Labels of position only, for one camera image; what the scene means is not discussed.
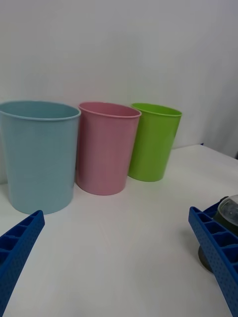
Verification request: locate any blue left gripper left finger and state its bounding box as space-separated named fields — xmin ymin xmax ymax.
xmin=0 ymin=210 xmax=46 ymax=317

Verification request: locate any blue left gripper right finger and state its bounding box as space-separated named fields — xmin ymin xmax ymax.
xmin=188 ymin=201 xmax=238 ymax=317

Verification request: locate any clear plastic bottle dark drink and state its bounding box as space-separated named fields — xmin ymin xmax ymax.
xmin=197 ymin=194 xmax=238 ymax=273

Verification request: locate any pale blue plastic bin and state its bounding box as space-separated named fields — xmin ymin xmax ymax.
xmin=0 ymin=100 xmax=82 ymax=215

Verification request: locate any green plastic bin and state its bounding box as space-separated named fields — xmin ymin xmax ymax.
xmin=127 ymin=103 xmax=183 ymax=182

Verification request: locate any pink plastic bin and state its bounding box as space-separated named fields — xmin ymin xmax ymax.
xmin=75 ymin=101 xmax=142 ymax=196

